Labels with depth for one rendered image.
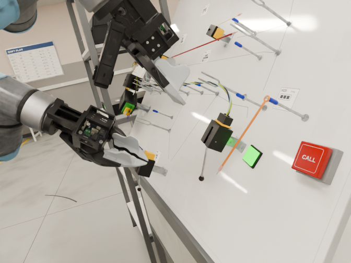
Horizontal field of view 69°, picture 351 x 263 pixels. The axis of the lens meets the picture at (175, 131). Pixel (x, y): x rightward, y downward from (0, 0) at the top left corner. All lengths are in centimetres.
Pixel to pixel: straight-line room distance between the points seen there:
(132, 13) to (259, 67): 36
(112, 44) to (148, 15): 8
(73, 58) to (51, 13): 124
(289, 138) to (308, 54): 18
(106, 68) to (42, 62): 775
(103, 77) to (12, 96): 18
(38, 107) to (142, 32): 24
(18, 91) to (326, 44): 59
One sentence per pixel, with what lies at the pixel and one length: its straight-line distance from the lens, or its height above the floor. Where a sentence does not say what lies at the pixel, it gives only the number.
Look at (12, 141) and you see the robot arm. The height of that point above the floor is 122.
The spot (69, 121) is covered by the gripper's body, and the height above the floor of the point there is 124.
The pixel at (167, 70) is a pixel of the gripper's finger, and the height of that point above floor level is 129.
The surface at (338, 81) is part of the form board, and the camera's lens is 53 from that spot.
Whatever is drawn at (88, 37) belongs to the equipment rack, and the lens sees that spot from 147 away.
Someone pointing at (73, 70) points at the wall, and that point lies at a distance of 807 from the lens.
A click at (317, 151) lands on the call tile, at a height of 113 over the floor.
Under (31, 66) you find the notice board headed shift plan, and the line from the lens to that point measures 827.
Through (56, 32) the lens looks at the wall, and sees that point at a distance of 820.
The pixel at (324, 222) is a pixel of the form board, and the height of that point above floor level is 103.
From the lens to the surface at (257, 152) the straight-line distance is 57.
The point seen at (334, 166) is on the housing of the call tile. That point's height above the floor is 110.
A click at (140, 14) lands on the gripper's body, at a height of 139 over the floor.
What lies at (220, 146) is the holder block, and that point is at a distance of 58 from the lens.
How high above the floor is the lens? 131
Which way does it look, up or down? 16 degrees down
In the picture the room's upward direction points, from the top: 12 degrees counter-clockwise
